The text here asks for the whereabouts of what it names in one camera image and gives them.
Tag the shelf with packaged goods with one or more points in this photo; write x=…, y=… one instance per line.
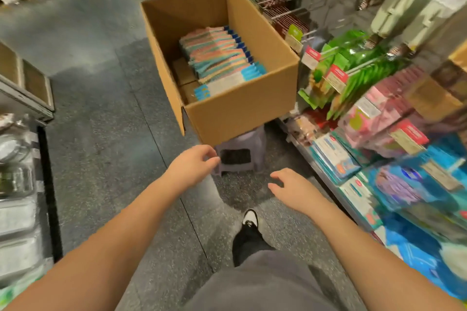
x=22, y=190

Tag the person's left hand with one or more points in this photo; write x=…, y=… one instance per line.
x=191, y=167

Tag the grey plastic stool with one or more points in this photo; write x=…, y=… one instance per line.
x=252, y=139

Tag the person's right hand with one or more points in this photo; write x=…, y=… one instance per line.
x=295, y=192

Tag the blue glove packets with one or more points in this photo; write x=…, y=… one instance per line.
x=419, y=256

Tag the dishcloth packets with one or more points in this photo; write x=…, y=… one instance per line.
x=230, y=81

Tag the teal cloth packets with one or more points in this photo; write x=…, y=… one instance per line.
x=398, y=183

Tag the person's grey trousers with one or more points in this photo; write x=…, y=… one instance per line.
x=263, y=285

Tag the colourful sponge packets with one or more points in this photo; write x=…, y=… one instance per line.
x=211, y=48

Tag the brown cardboard box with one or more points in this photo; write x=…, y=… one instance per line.
x=241, y=110

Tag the hanging green packets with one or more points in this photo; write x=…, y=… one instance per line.
x=350, y=59

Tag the person's black shoe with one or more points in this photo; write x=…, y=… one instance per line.
x=250, y=217

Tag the pink goods pile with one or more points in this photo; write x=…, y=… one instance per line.
x=379, y=110

